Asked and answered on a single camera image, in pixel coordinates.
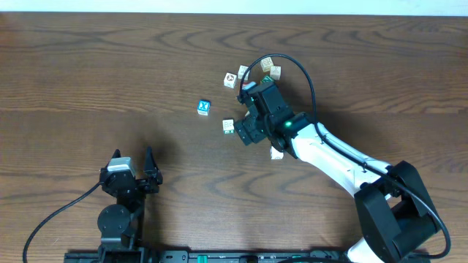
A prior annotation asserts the plain wooden block upper middle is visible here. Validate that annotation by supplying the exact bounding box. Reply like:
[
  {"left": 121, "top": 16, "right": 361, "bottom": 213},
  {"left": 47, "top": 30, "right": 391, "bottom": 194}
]
[{"left": 238, "top": 65, "right": 249, "bottom": 81}]

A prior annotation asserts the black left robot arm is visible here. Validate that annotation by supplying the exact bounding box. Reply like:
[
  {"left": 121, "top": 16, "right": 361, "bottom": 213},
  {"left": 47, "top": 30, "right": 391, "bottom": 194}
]
[{"left": 97, "top": 147, "right": 163, "bottom": 263}]

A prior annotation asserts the red M wooden block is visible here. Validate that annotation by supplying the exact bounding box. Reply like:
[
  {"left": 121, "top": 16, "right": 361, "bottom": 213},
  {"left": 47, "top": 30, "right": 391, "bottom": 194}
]
[{"left": 241, "top": 82, "right": 257, "bottom": 91}]

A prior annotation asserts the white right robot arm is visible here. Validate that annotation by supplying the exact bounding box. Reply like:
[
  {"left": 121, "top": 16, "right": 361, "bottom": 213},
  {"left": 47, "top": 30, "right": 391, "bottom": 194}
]
[{"left": 233, "top": 105, "right": 451, "bottom": 262}]

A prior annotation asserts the wooden block with round picture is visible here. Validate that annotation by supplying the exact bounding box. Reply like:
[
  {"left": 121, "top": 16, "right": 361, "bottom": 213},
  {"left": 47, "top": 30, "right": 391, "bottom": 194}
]
[{"left": 223, "top": 72, "right": 238, "bottom": 88}]

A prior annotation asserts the green N wooden block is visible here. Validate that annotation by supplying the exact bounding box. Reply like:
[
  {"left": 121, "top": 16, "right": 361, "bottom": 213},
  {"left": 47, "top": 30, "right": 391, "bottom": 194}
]
[{"left": 260, "top": 75, "right": 274, "bottom": 83}]

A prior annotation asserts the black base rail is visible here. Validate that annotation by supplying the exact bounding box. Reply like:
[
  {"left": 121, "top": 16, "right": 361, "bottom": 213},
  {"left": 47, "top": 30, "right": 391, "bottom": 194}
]
[{"left": 64, "top": 249, "right": 350, "bottom": 263}]

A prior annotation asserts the plain wooden block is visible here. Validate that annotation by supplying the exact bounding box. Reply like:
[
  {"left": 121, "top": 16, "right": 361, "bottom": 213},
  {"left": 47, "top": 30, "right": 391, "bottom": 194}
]
[
  {"left": 270, "top": 66, "right": 282, "bottom": 80},
  {"left": 238, "top": 65, "right": 249, "bottom": 81}
]

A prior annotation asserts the green-edged wooden block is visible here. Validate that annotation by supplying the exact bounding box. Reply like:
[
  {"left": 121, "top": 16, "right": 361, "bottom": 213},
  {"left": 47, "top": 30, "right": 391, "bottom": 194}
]
[{"left": 222, "top": 119, "right": 235, "bottom": 134}]

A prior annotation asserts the plain wooden block top right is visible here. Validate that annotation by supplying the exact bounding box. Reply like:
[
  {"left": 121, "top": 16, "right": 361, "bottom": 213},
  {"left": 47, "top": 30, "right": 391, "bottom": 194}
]
[{"left": 270, "top": 66, "right": 282, "bottom": 80}]

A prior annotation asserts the blue X wooden block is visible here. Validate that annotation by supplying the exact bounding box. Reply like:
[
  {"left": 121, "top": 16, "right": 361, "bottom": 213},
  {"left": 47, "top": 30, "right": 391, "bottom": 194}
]
[{"left": 197, "top": 100, "right": 211, "bottom": 115}]

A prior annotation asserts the yellow-edged wooden block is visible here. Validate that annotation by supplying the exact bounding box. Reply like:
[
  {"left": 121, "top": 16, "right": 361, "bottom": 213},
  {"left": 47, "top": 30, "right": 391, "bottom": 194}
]
[{"left": 270, "top": 146, "right": 284, "bottom": 160}]

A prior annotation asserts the yellow-print wooden block top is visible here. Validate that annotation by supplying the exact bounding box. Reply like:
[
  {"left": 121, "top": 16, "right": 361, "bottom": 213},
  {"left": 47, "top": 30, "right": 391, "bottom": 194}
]
[{"left": 260, "top": 57, "right": 274, "bottom": 72}]

